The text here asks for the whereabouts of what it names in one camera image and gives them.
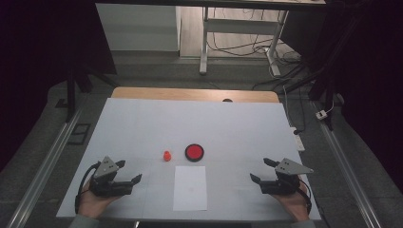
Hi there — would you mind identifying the round black red ink pad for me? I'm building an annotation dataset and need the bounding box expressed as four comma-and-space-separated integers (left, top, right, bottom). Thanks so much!
184, 143, 205, 163

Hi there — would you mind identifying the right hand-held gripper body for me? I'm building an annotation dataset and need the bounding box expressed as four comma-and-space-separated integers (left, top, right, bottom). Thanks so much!
259, 157, 315, 196

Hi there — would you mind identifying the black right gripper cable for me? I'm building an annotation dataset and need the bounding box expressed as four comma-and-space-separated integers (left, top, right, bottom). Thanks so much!
297, 179, 314, 217

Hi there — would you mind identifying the person's left hand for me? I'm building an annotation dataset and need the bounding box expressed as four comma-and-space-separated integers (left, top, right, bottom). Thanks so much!
77, 188, 122, 219

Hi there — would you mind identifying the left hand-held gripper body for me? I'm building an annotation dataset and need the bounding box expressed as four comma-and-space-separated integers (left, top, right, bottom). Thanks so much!
88, 156, 134, 198

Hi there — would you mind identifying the white panel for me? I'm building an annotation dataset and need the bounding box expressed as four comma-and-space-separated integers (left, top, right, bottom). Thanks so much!
95, 3, 182, 52

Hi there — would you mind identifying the black stand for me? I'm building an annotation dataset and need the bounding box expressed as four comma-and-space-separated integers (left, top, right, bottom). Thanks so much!
278, 18, 359, 131
65, 56, 119, 124

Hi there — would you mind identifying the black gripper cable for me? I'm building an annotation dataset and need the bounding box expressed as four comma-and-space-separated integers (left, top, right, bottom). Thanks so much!
74, 161, 102, 215
297, 179, 314, 217

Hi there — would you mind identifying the metal floor rail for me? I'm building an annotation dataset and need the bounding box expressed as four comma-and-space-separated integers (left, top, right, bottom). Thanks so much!
312, 101, 383, 228
6, 107, 84, 228

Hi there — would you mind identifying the white paper sheet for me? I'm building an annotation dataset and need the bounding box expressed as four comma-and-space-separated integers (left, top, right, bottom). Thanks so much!
172, 165, 208, 212

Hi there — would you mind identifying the person's right hand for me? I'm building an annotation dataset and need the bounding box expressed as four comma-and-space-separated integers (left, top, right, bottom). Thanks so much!
271, 182, 311, 222

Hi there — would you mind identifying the white power strip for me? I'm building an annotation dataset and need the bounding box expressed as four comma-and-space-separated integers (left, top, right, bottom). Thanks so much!
290, 126, 306, 152

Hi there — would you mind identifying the black floor cable tangle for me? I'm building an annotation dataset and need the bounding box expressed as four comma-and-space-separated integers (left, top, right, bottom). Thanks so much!
207, 8, 302, 65

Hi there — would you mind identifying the dark curtain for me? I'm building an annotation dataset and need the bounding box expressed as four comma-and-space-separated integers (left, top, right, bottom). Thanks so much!
281, 0, 403, 194
0, 0, 118, 174

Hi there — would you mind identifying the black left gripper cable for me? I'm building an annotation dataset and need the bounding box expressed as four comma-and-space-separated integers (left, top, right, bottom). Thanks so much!
74, 161, 102, 215

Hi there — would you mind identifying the white metal desk frame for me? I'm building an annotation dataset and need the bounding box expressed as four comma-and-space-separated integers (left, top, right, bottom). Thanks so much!
199, 7, 290, 77

